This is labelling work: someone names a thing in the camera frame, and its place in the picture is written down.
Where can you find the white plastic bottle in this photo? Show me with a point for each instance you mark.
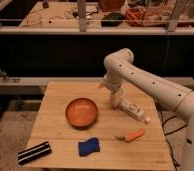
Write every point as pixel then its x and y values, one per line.
pixel 134 111

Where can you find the white vertical post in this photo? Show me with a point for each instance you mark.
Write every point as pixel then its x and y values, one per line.
pixel 81 4

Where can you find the black object on bench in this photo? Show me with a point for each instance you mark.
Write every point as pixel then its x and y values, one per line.
pixel 112 19

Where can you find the orange bowl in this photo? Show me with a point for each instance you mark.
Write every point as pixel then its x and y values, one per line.
pixel 81 112

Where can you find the wooden background workbench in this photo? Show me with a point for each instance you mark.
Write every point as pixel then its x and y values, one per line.
pixel 60 15

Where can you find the grey metal rail beam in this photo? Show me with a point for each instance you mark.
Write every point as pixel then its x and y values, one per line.
pixel 37 85

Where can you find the black striped eraser block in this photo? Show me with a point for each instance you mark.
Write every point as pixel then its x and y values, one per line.
pixel 34 153

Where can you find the orange tool box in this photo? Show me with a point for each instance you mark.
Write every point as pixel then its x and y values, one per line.
pixel 146 17

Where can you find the blue sponge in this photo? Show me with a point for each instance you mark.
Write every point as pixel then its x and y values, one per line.
pixel 89 146

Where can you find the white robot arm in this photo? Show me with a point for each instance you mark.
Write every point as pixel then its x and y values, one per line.
pixel 175 97

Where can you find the metal clamp stand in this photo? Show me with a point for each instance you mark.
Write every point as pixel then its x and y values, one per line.
pixel 7 79

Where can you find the orange toy carrot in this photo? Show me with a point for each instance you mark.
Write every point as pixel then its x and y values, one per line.
pixel 129 137

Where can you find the translucent plastic cup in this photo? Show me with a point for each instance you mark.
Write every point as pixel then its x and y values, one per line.
pixel 115 100

